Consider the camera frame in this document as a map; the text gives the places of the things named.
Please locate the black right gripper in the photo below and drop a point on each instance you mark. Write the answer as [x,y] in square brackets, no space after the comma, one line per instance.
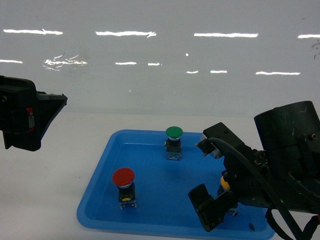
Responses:
[244,186]

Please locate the yellow mushroom push button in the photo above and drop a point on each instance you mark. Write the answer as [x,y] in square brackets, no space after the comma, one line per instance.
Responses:
[223,186]

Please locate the red mushroom push button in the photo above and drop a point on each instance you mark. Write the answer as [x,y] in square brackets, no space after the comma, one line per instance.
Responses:
[123,179]

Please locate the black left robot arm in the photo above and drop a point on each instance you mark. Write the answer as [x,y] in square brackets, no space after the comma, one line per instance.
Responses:
[26,113]

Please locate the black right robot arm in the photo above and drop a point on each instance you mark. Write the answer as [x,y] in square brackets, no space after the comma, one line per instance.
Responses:
[284,175]

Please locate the blue plastic tray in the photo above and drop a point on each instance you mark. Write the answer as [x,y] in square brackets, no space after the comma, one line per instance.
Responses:
[161,187]

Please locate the green mushroom push button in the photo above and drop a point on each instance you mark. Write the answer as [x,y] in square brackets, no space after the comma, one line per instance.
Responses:
[173,143]

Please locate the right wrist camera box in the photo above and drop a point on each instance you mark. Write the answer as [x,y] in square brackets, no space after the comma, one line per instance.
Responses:
[217,141]

